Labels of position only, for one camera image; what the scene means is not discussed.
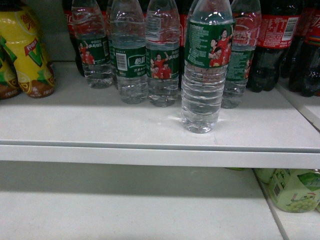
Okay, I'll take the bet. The white lower shelf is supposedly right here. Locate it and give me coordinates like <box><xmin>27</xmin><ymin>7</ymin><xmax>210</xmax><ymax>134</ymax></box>
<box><xmin>0</xmin><ymin>184</ymin><xmax>320</xmax><ymax>240</ymax></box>

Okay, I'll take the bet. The lemon tea bottle left edge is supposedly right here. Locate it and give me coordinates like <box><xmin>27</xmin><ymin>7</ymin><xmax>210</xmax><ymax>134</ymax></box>
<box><xmin>0</xmin><ymin>35</ymin><xmax>22</xmax><ymax>100</ymax></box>

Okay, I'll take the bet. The water bottle right rear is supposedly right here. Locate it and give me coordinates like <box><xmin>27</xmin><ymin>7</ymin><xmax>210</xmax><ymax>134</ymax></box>
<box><xmin>221</xmin><ymin>0</ymin><xmax>262</xmax><ymax>109</ymax></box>

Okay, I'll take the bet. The clear water bottle green label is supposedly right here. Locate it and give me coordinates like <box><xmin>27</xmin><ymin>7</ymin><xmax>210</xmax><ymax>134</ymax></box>
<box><xmin>181</xmin><ymin>0</ymin><xmax>235</xmax><ymax>134</ymax></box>

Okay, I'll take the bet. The water bottle barcode label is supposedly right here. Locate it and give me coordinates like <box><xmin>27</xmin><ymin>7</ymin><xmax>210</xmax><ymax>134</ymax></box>
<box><xmin>110</xmin><ymin>0</ymin><xmax>148</xmax><ymax>104</ymax></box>

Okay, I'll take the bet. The green grape juice bottle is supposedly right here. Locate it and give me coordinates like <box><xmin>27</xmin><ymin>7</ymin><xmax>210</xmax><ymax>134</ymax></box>
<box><xmin>253</xmin><ymin>168</ymin><xmax>320</xmax><ymax>213</ymax></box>

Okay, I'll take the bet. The yellow lemon tea bottle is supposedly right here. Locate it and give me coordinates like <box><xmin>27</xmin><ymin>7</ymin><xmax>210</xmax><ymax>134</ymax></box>
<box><xmin>0</xmin><ymin>0</ymin><xmax>55</xmax><ymax>98</ymax></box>

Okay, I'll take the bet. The white metal shelf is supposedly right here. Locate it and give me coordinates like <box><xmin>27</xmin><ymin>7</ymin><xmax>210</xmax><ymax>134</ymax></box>
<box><xmin>0</xmin><ymin>62</ymin><xmax>320</xmax><ymax>169</ymax></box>

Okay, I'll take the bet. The cola bottle red label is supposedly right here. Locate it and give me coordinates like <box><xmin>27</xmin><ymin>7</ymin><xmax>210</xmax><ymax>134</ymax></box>
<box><xmin>247</xmin><ymin>0</ymin><xmax>304</xmax><ymax>93</ymax></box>

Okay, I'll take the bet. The water bottle team label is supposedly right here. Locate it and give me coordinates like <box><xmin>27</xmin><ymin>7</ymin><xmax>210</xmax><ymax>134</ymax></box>
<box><xmin>145</xmin><ymin>0</ymin><xmax>181</xmax><ymax>107</ymax></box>

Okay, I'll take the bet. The water bottle far left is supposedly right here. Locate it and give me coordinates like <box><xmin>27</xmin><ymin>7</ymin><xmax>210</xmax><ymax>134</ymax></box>
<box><xmin>71</xmin><ymin>0</ymin><xmax>113</xmax><ymax>89</ymax></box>

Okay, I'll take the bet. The cola bottle far right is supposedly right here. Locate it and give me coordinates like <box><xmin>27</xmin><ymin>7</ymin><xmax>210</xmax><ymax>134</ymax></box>
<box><xmin>288</xmin><ymin>0</ymin><xmax>320</xmax><ymax>97</ymax></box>

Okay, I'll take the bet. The cola bottle behind left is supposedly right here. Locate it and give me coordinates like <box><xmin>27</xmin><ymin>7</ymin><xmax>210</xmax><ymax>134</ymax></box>
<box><xmin>61</xmin><ymin>0</ymin><xmax>85</xmax><ymax>77</ymax></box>

